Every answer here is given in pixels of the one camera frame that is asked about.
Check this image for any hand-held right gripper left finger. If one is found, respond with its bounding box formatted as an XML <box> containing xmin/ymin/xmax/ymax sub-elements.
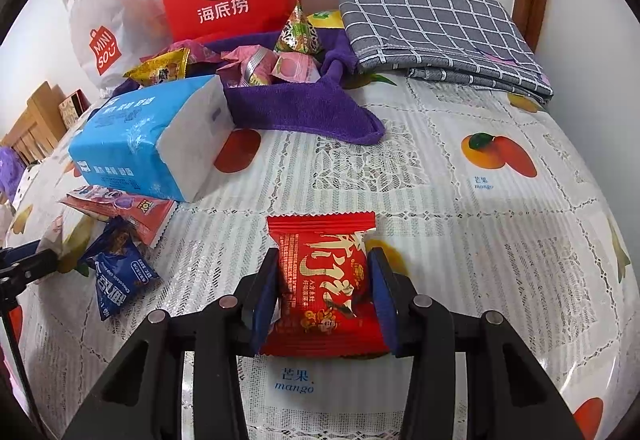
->
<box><xmin>62</xmin><ymin>247</ymin><xmax>280</xmax><ymax>440</ymax></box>

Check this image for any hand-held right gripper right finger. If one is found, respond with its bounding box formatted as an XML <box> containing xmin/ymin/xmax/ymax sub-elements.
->
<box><xmin>366</xmin><ymin>247</ymin><xmax>583</xmax><ymax>440</ymax></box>

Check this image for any red snack packet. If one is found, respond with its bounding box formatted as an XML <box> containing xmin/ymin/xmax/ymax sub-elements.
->
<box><xmin>260</xmin><ymin>211</ymin><xmax>390</xmax><ymax>360</ymax></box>

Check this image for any green triangular snack packet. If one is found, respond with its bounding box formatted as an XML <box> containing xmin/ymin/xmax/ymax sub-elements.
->
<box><xmin>274</xmin><ymin>0</ymin><xmax>326</xmax><ymax>55</ymax></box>

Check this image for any blue snack packet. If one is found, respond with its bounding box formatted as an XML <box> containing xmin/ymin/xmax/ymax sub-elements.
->
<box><xmin>82</xmin><ymin>215</ymin><xmax>161</xmax><ymax>322</ymax></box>

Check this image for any salmon pink flat packet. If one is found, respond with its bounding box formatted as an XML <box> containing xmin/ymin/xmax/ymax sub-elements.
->
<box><xmin>59</xmin><ymin>187</ymin><xmax>176</xmax><ymax>248</ymax></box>

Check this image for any purple towel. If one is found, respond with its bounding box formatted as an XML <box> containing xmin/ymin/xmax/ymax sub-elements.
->
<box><xmin>110</xmin><ymin>28</ymin><xmax>386</xmax><ymax>143</ymax></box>

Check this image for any blue tissue pack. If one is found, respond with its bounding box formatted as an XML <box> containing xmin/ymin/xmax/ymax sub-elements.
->
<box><xmin>67</xmin><ymin>74</ymin><xmax>236</xmax><ymax>203</ymax></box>

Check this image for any pink peach snack packet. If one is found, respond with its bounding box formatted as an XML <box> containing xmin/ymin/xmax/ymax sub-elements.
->
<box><xmin>270</xmin><ymin>51</ymin><xmax>321</xmax><ymax>84</ymax></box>

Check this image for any pink silver snack packet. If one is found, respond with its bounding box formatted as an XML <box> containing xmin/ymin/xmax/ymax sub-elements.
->
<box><xmin>217</xmin><ymin>45</ymin><xmax>281</xmax><ymax>88</ymax></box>

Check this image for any black tripod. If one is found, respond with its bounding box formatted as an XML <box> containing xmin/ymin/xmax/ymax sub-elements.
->
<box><xmin>0</xmin><ymin>240</ymin><xmax>60</xmax><ymax>436</ymax></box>

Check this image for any yellow snack packet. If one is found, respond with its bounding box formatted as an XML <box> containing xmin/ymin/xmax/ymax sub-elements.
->
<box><xmin>122</xmin><ymin>48</ymin><xmax>192</xmax><ymax>86</ymax></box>

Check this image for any magenta snack packet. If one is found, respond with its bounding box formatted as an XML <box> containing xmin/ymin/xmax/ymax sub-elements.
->
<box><xmin>167</xmin><ymin>39</ymin><xmax>223</xmax><ymax>66</ymax></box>

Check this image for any white spotted cloth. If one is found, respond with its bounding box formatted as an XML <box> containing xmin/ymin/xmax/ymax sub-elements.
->
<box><xmin>10</xmin><ymin>164</ymin><xmax>43</xmax><ymax>211</ymax></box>

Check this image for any small patterned box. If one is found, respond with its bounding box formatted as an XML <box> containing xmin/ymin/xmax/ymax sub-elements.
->
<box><xmin>57</xmin><ymin>90</ymin><xmax>92</xmax><ymax>131</ymax></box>

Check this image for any grey checked cloth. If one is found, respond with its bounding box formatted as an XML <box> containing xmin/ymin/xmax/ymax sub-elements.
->
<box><xmin>336</xmin><ymin>0</ymin><xmax>555</xmax><ymax>108</ymax></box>

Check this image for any purple cloth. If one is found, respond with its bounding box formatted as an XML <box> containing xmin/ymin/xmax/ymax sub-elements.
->
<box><xmin>0</xmin><ymin>147</ymin><xmax>26</xmax><ymax>203</ymax></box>

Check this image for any yellow green packet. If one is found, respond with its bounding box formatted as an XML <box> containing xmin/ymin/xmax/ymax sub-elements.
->
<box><xmin>306</xmin><ymin>9</ymin><xmax>346</xmax><ymax>31</ymax></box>

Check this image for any wooden furniture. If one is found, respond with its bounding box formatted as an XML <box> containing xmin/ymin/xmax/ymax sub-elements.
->
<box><xmin>0</xmin><ymin>80</ymin><xmax>68</xmax><ymax>166</ymax></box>

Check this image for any white plastic bag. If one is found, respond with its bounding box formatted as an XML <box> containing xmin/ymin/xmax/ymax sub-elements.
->
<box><xmin>62</xmin><ymin>0</ymin><xmax>168</xmax><ymax>94</ymax></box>

